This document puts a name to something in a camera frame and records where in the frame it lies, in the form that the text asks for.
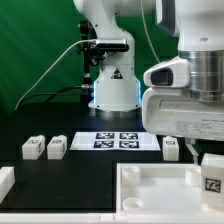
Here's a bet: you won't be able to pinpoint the black cable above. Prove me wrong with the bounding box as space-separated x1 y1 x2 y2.
15 84 94 111

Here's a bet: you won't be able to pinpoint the grey cable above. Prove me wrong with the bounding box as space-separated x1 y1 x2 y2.
14 39 98 111

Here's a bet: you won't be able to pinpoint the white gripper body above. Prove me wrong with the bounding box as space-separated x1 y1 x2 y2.
142 88 224 141

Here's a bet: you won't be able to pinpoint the silver mounted camera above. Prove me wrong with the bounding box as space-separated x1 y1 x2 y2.
96 38 129 52

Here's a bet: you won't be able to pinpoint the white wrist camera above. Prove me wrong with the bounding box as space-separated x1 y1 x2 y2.
143 56 190 88

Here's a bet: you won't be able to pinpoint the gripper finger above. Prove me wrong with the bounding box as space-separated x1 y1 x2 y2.
185 138 198 164

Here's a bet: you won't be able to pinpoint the white left obstacle block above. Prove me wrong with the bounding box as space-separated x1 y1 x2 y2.
0 167 15 204

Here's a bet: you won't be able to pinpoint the white front rail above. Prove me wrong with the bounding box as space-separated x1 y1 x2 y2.
0 213 224 224

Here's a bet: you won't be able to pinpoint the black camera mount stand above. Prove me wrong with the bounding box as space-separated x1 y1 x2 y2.
77 20 97 84

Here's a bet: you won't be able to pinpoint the paper sheet with tags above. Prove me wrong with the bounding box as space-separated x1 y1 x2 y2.
70 132 160 151

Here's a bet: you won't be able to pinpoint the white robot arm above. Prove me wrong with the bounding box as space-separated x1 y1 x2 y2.
73 0 224 141

